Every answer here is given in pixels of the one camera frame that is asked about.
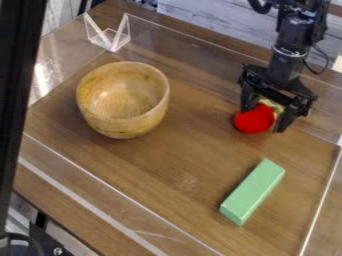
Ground black clamp under table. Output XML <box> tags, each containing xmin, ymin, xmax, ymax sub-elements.
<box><xmin>0</xmin><ymin>212</ymin><xmax>75</xmax><ymax>256</ymax></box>

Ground clear acrylic tray walls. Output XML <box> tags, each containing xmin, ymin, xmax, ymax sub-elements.
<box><xmin>15</xmin><ymin>14</ymin><xmax>342</xmax><ymax>256</ymax></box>

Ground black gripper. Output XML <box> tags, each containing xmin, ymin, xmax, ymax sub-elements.
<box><xmin>238</xmin><ymin>64</ymin><xmax>318</xmax><ymax>133</ymax></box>

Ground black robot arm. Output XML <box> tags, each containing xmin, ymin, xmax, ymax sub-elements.
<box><xmin>238</xmin><ymin>0</ymin><xmax>330</xmax><ymax>133</ymax></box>

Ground red toy strawberry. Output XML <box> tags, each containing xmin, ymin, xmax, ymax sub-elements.
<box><xmin>232</xmin><ymin>99</ymin><xmax>284</xmax><ymax>134</ymax></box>

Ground wooden bowl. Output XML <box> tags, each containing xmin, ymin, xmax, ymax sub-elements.
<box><xmin>76</xmin><ymin>61</ymin><xmax>171</xmax><ymax>139</ymax></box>

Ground black vertical post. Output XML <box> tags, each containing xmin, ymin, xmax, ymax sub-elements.
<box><xmin>0</xmin><ymin>0</ymin><xmax>47</xmax><ymax>240</ymax></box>

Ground green rectangular block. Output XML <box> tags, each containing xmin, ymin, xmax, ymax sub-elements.
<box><xmin>219</xmin><ymin>159</ymin><xmax>286</xmax><ymax>226</ymax></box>

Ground clear acrylic corner bracket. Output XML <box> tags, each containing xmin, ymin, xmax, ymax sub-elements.
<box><xmin>83</xmin><ymin>13</ymin><xmax>131</xmax><ymax>52</ymax></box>

